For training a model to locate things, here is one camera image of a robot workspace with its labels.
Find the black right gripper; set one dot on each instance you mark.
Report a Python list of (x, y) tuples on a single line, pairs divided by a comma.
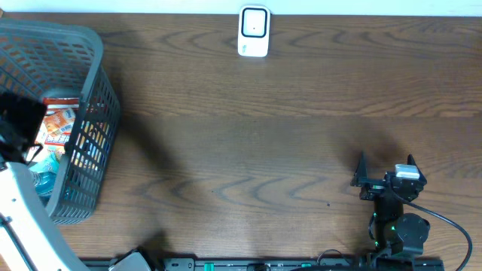
[(373, 187)]

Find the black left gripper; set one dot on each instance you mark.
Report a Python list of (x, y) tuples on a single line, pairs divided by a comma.
[(27, 114)]

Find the teal wet wipes packet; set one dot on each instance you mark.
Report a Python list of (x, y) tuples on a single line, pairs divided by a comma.
[(48, 164)]

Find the teal mouthwash bottle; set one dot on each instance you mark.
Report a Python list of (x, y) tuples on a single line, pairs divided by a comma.
[(44, 183)]

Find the white barcode scanner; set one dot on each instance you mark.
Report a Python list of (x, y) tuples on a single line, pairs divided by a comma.
[(253, 31)]

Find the red snack packet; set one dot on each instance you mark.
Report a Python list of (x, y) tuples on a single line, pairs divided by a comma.
[(60, 103)]

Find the dark grey plastic basket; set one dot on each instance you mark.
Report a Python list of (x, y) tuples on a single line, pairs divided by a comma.
[(42, 60)]

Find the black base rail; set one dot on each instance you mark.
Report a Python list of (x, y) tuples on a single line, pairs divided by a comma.
[(326, 263)]

